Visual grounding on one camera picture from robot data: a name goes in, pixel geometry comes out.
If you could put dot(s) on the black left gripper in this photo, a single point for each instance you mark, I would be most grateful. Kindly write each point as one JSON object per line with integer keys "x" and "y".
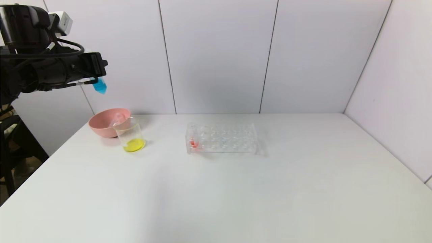
{"x": 95, "y": 65}

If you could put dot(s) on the test tube with blue pigment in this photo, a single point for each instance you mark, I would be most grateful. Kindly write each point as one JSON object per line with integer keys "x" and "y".
{"x": 100, "y": 86}

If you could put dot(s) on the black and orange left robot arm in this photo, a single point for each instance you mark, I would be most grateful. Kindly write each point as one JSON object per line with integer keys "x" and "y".
{"x": 23, "y": 64}

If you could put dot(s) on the clear glass beaker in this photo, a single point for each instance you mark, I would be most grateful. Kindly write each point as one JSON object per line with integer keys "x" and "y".
{"x": 134, "y": 145}

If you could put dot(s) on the test tube with red pigment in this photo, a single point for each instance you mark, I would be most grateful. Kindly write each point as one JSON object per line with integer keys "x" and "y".
{"x": 193, "y": 143}

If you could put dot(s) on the clear plastic test tube rack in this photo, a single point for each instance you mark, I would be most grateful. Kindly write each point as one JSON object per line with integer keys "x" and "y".
{"x": 226, "y": 148}

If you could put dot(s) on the pink plastic bowl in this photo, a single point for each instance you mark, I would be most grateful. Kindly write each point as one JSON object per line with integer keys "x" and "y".
{"x": 104, "y": 124}

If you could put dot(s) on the dark background furniture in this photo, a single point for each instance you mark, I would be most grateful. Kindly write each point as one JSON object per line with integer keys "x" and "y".
{"x": 13, "y": 152}

